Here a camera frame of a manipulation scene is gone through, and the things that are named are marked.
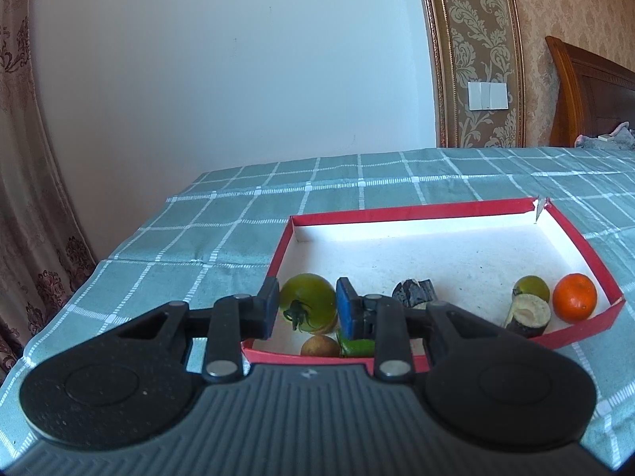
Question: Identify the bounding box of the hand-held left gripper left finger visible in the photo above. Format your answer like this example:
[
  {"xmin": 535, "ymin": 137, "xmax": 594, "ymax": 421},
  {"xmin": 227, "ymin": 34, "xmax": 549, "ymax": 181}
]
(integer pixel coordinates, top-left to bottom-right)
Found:
[{"xmin": 99, "ymin": 278, "xmax": 281, "ymax": 384}]

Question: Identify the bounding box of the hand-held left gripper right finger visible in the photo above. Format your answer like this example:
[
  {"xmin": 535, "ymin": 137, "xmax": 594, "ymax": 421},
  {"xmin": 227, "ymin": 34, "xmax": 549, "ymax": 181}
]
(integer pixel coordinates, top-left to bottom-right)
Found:
[{"xmin": 336, "ymin": 278, "xmax": 512, "ymax": 384}]

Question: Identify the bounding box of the brown potato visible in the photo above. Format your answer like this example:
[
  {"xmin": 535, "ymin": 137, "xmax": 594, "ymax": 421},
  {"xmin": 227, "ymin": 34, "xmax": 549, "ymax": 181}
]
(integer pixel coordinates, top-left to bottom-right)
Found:
[{"xmin": 300, "ymin": 334, "xmax": 341, "ymax": 358}]

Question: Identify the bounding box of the black wrapper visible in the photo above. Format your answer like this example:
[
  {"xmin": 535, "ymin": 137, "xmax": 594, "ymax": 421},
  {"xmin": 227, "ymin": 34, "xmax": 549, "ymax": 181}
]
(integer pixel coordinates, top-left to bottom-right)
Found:
[{"xmin": 392, "ymin": 279, "xmax": 440, "ymax": 308}]

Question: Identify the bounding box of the red shallow cardboard box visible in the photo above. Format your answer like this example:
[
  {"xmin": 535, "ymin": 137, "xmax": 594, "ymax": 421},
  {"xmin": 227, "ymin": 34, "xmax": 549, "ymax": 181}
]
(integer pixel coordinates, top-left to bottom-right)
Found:
[{"xmin": 241, "ymin": 197, "xmax": 625, "ymax": 375}]

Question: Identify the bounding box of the small bright green fruit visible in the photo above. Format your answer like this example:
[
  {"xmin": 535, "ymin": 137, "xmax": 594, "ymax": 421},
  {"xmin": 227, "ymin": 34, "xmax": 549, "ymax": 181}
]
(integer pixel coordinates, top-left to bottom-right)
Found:
[{"xmin": 336, "ymin": 330, "xmax": 376, "ymax": 358}]

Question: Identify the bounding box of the green checked tablecloth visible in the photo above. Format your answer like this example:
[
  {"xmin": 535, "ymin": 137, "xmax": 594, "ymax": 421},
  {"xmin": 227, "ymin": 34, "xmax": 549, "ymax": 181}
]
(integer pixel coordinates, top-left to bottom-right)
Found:
[{"xmin": 0, "ymin": 146, "xmax": 635, "ymax": 462}]

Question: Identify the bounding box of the orange tangerine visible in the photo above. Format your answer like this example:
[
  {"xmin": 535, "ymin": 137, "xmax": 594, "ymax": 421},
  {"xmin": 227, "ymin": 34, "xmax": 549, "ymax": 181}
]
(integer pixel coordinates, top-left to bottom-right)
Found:
[{"xmin": 552, "ymin": 273, "xmax": 597, "ymax": 322}]

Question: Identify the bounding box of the gold framed wallpaper panel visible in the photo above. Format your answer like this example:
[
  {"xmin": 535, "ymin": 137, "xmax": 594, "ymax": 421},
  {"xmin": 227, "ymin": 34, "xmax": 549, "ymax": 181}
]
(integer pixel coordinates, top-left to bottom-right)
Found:
[{"xmin": 414, "ymin": 0, "xmax": 527, "ymax": 148}]

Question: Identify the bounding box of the wooden bed headboard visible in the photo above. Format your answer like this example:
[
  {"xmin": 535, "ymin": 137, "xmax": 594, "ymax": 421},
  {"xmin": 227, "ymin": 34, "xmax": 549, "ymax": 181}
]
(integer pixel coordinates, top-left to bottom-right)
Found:
[{"xmin": 545, "ymin": 36, "xmax": 635, "ymax": 148}]

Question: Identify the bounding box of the pink grey cloth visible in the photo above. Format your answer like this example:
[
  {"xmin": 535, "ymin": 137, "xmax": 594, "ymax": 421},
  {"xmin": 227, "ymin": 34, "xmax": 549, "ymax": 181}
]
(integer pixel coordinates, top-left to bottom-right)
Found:
[{"xmin": 575, "ymin": 121, "xmax": 635, "ymax": 150}]

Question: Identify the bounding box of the white wall light switch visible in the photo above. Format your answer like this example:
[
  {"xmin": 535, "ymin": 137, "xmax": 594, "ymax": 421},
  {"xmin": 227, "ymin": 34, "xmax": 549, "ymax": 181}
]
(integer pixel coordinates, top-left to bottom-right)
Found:
[{"xmin": 467, "ymin": 81, "xmax": 509, "ymax": 111}]

